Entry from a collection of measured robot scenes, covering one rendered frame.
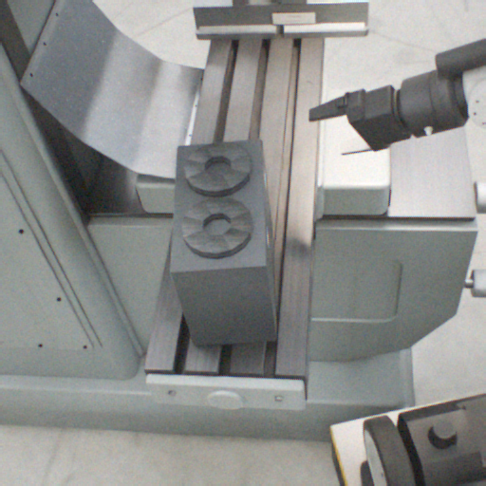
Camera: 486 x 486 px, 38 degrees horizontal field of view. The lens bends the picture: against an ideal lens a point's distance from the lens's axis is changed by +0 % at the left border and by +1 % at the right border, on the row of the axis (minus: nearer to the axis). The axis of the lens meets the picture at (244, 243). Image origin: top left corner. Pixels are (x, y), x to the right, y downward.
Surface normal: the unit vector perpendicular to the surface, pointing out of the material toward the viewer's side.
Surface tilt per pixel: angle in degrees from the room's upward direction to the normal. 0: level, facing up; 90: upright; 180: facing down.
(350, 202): 90
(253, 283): 90
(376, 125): 103
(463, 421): 0
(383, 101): 30
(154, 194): 90
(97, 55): 62
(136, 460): 0
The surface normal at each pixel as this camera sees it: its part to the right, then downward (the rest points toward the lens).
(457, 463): 0.06, 0.11
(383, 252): -0.10, 0.80
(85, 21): 0.84, -0.26
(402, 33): -0.11, -0.60
